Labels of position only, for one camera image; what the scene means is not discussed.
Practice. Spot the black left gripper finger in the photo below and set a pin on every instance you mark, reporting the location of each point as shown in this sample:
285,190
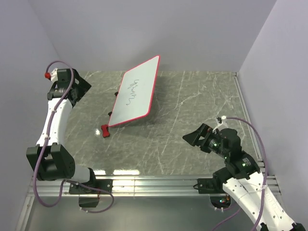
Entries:
75,96
80,85

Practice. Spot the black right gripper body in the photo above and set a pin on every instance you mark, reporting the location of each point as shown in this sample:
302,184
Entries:
213,145

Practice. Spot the red bone-shaped eraser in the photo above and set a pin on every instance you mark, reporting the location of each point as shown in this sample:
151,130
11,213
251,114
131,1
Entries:
105,130

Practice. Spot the red-framed whiteboard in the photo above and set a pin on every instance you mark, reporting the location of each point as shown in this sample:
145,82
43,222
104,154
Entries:
135,94

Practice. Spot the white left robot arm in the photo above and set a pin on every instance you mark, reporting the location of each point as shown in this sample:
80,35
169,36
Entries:
49,158

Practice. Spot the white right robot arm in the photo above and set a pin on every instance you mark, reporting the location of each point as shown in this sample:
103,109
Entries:
241,178

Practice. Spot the aluminium right side rail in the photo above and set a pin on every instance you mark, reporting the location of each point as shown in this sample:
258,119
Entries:
255,139

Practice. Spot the aluminium rail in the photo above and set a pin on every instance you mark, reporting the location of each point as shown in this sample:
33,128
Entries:
255,139
134,186

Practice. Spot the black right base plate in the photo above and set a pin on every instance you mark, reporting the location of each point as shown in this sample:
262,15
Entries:
208,186

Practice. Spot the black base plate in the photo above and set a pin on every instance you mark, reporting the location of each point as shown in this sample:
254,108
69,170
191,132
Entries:
102,186
208,186

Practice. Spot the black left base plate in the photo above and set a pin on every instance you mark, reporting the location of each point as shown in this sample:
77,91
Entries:
102,186

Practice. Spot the aluminium front rail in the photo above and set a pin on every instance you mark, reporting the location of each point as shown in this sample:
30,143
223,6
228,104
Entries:
134,186

